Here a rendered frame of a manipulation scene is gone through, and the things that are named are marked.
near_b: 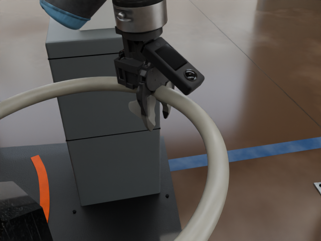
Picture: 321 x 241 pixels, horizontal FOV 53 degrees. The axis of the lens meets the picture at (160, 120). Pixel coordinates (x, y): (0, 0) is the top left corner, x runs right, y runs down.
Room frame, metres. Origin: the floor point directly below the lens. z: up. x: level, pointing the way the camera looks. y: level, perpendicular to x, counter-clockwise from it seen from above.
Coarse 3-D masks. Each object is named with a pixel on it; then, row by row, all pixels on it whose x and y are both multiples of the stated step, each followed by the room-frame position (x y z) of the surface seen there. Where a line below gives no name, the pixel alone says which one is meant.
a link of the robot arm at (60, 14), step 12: (48, 0) 0.62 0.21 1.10; (60, 0) 0.61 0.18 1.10; (72, 0) 0.61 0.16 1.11; (84, 0) 0.61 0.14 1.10; (96, 0) 0.62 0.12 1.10; (48, 12) 0.61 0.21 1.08; (60, 12) 0.60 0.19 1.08; (72, 12) 0.61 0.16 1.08; (84, 12) 0.62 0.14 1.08; (72, 24) 0.61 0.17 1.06
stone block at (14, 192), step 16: (0, 192) 0.52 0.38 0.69; (16, 192) 0.58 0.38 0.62; (0, 208) 0.44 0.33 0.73; (16, 208) 0.48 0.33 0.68; (32, 208) 0.54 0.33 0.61; (0, 224) 0.39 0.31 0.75; (16, 224) 0.43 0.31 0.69; (32, 224) 0.50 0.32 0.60; (0, 240) 0.36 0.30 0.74; (16, 240) 0.41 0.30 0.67; (32, 240) 0.47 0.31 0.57; (48, 240) 0.56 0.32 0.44
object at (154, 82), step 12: (132, 36) 0.53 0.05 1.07; (144, 36) 0.52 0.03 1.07; (156, 36) 0.53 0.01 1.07; (132, 48) 0.56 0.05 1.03; (120, 60) 0.56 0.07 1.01; (132, 60) 0.56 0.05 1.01; (144, 60) 0.54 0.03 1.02; (120, 72) 0.56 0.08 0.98; (132, 72) 0.54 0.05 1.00; (144, 72) 0.52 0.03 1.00; (156, 72) 0.54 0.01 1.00; (132, 84) 0.55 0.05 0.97; (156, 84) 0.53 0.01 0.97
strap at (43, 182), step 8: (32, 160) 1.36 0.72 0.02; (40, 160) 1.36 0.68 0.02; (40, 168) 1.29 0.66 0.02; (40, 176) 1.23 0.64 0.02; (40, 184) 1.18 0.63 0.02; (48, 184) 1.18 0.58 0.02; (40, 192) 1.12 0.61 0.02; (48, 192) 1.12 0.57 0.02; (40, 200) 1.07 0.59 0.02; (48, 200) 1.07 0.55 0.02; (48, 208) 1.02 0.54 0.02; (48, 216) 0.97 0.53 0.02
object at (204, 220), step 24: (24, 96) 0.55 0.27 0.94; (48, 96) 0.56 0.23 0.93; (168, 96) 0.51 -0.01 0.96; (192, 120) 0.45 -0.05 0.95; (216, 144) 0.37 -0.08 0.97; (216, 168) 0.32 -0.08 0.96; (216, 192) 0.28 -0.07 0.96; (192, 216) 0.25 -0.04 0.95; (216, 216) 0.25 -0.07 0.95; (192, 240) 0.22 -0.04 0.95
